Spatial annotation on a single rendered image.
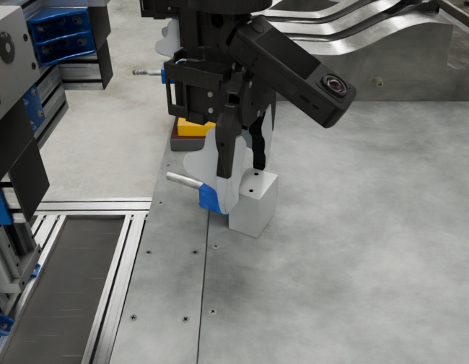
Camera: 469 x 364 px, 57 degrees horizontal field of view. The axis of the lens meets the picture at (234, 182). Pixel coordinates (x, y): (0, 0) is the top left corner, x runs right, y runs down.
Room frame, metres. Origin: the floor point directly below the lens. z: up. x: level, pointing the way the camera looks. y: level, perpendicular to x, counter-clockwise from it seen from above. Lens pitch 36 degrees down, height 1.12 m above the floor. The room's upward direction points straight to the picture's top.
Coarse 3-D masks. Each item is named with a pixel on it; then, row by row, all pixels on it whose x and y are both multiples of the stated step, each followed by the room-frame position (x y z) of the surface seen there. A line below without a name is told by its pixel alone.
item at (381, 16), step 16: (368, 0) 0.89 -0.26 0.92; (400, 0) 0.78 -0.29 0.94; (416, 0) 0.79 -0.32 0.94; (432, 0) 0.75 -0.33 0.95; (272, 16) 0.89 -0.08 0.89; (336, 16) 0.89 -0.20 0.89; (384, 16) 0.78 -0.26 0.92; (288, 32) 0.79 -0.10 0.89; (336, 32) 0.78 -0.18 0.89; (352, 32) 0.77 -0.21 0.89
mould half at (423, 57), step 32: (352, 0) 0.92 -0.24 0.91; (384, 0) 0.84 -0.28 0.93; (320, 32) 0.80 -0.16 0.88; (384, 32) 0.70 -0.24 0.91; (416, 32) 0.68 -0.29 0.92; (448, 32) 0.68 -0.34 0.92; (352, 64) 0.68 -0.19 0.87; (384, 64) 0.68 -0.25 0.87; (416, 64) 0.68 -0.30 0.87; (448, 64) 0.69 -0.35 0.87; (384, 96) 0.68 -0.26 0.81; (416, 96) 0.68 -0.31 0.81; (448, 96) 0.68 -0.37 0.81
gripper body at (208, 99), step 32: (192, 0) 0.37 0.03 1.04; (224, 0) 0.35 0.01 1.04; (256, 0) 0.36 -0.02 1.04; (192, 32) 0.38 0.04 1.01; (224, 32) 0.37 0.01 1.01; (192, 64) 0.37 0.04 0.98; (224, 64) 0.37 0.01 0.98; (192, 96) 0.37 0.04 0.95; (224, 96) 0.35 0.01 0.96; (256, 96) 0.36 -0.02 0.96
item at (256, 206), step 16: (176, 176) 0.41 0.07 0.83; (256, 176) 0.38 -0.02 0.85; (272, 176) 0.38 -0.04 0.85; (208, 192) 0.37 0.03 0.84; (240, 192) 0.35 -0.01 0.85; (256, 192) 0.35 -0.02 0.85; (272, 192) 0.37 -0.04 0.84; (208, 208) 0.37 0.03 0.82; (240, 208) 0.35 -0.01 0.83; (256, 208) 0.34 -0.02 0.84; (272, 208) 0.38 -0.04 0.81; (240, 224) 0.35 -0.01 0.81; (256, 224) 0.34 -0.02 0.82
